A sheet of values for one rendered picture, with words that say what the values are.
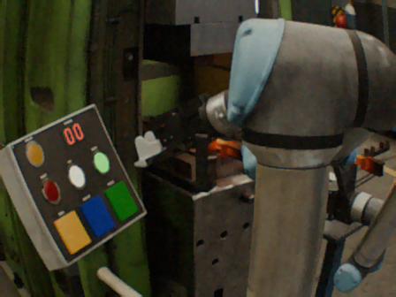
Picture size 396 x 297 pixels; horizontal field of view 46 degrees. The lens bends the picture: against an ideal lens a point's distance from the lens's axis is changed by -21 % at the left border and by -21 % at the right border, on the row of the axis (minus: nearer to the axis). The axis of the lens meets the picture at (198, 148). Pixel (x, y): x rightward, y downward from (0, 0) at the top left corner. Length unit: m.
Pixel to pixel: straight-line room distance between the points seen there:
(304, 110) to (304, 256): 0.16
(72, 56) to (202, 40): 0.36
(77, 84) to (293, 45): 0.98
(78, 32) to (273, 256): 0.98
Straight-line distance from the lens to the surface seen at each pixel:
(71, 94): 1.44
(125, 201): 1.23
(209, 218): 1.55
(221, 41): 1.52
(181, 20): 1.42
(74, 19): 1.41
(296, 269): 0.58
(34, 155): 1.08
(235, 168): 1.64
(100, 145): 1.25
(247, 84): 0.51
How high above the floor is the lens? 1.50
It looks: 18 degrees down
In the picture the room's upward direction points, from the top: straight up
